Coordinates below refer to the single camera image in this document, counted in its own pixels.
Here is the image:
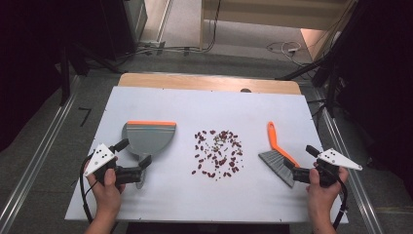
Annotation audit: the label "black curtain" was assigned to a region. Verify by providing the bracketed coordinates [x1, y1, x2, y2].
[334, 0, 413, 183]
[0, 0, 108, 152]

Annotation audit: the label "white cable on floor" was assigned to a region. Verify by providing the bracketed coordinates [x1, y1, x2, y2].
[266, 40, 303, 61]

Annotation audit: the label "orange-handled grey brush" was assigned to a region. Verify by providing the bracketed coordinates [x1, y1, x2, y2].
[258, 121, 301, 189]

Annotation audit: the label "light wooden shelf unit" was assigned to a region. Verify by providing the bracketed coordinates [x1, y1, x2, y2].
[199, 0, 358, 61]

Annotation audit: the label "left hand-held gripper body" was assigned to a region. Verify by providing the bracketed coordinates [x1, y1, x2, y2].
[85, 142, 144, 187]

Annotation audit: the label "dark cabinet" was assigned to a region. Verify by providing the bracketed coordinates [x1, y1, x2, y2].
[98, 0, 149, 61]

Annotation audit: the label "aluminium floor rail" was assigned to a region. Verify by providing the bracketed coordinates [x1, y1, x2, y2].
[0, 75, 82, 234]
[316, 91, 386, 234]

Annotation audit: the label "grey dustpan with orange edge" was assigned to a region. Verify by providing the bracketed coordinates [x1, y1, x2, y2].
[121, 120, 177, 189]

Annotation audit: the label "left hand-held gripper black cable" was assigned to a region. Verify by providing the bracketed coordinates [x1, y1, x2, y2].
[79, 152, 98, 225]

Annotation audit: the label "white table cover board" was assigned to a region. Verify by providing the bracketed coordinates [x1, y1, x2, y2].
[63, 86, 350, 225]

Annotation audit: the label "wooden table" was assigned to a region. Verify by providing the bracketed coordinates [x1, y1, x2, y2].
[117, 72, 302, 96]

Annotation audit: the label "hand-held gripper black cable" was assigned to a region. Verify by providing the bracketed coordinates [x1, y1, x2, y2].
[79, 152, 98, 225]
[331, 175, 349, 230]

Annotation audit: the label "red beans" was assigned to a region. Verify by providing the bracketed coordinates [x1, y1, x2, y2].
[191, 129, 244, 179]

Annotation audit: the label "black hanging cable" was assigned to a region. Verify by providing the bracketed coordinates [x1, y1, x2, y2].
[206, 0, 222, 53]

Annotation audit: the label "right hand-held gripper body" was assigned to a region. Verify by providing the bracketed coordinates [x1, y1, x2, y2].
[291, 148, 363, 188]

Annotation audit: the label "right hand-held gripper black cable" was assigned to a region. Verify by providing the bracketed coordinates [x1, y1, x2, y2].
[331, 175, 349, 230]

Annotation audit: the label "black metal stand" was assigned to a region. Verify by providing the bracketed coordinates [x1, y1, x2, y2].
[59, 43, 126, 106]
[276, 55, 342, 118]

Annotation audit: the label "person's left hand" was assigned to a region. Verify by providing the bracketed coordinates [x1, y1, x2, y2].
[85, 157, 127, 214]

